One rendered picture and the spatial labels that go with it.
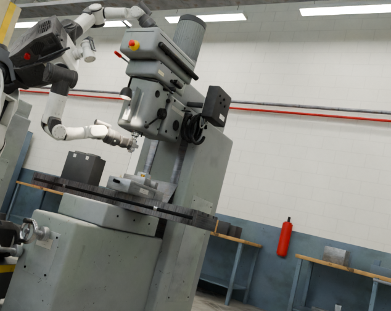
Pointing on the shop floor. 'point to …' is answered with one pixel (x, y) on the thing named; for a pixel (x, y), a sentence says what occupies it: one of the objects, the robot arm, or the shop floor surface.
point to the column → (195, 166)
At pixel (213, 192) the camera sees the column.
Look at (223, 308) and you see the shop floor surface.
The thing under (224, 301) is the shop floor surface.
